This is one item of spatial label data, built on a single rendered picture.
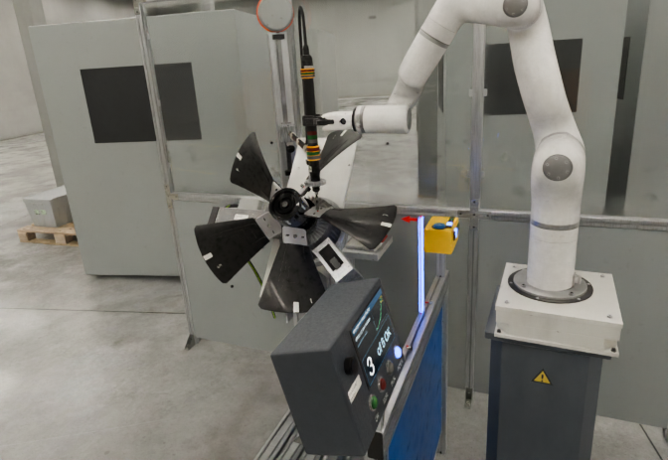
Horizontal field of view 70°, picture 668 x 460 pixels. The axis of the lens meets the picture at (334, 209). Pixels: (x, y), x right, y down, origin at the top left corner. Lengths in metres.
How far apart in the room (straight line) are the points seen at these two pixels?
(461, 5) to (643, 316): 1.56
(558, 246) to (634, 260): 0.93
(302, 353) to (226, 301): 2.22
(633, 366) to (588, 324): 1.17
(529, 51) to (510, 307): 0.65
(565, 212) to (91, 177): 3.60
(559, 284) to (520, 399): 0.35
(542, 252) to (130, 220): 3.38
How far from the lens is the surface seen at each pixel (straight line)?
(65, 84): 4.22
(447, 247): 1.74
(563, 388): 1.49
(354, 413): 0.79
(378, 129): 1.43
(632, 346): 2.46
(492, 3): 1.27
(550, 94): 1.31
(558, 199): 1.32
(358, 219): 1.53
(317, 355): 0.74
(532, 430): 1.59
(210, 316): 3.09
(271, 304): 1.51
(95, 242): 4.44
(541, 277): 1.42
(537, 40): 1.35
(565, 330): 1.37
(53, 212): 5.86
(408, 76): 1.37
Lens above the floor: 1.66
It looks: 17 degrees down
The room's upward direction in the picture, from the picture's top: 4 degrees counter-clockwise
